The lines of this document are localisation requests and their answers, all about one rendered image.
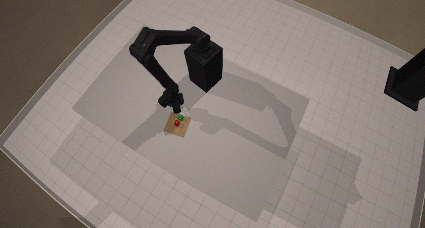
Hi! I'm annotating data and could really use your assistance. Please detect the tan flat mat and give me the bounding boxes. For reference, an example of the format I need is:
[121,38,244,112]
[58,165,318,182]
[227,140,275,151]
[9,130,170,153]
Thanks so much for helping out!
[164,112,191,137]

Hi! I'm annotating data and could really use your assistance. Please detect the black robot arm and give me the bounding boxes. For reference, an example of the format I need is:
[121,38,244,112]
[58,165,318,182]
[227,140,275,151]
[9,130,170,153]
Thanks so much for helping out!
[129,26,215,114]

